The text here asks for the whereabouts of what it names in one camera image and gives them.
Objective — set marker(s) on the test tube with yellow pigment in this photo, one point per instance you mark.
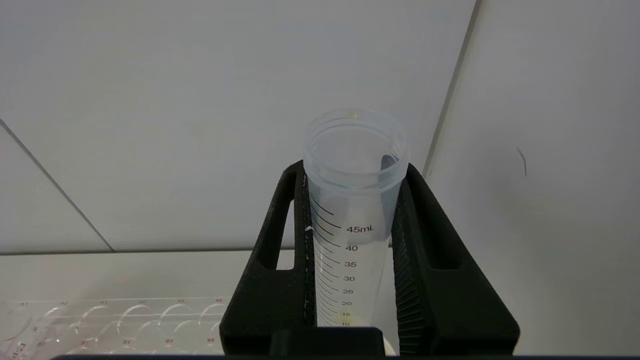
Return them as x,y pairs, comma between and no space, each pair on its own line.
350,270

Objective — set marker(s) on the clear acrylic test tube rack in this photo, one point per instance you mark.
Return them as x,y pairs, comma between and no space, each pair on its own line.
125,325

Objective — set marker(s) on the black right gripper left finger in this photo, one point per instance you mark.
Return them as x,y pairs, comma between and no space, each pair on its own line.
280,295

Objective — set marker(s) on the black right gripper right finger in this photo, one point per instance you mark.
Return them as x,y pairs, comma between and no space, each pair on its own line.
440,310

